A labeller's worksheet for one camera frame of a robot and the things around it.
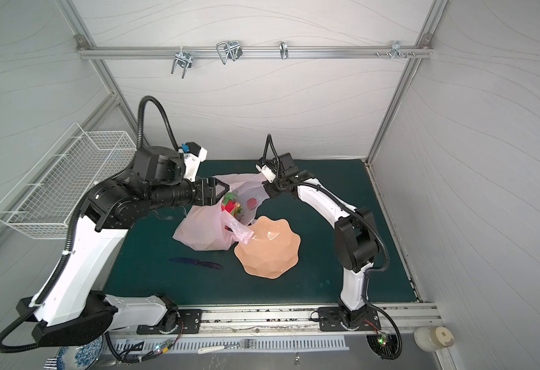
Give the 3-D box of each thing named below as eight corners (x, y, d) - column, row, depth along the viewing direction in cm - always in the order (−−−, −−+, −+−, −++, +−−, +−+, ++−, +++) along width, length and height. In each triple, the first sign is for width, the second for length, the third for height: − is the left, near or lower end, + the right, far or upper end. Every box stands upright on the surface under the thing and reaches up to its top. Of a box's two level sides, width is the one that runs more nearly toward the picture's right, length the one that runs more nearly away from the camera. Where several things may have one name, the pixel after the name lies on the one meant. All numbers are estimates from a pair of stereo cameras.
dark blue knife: (172, 261, 90) (169, 258, 88) (173, 257, 91) (171, 254, 89) (222, 269, 88) (220, 267, 86) (223, 265, 89) (221, 263, 87)
